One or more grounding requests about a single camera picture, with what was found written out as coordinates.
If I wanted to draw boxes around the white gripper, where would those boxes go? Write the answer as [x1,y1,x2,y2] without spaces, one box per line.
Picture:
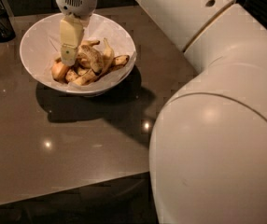
[56,0,98,66]

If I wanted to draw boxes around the small banana piece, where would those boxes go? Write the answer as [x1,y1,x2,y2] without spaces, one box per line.
[112,55,130,66]

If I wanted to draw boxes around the spotted banana right side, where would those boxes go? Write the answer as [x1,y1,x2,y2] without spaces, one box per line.
[74,38,115,86]

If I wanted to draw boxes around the white bowl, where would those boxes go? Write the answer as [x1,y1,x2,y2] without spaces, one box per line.
[20,13,137,96]

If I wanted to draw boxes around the orange-yellow banana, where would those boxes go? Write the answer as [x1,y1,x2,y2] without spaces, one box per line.
[51,62,70,82]

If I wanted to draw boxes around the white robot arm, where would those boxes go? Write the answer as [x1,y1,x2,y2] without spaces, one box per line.
[135,0,267,224]

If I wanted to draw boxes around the spotted yellow banana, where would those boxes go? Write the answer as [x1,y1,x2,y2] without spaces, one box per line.
[77,45,104,74]

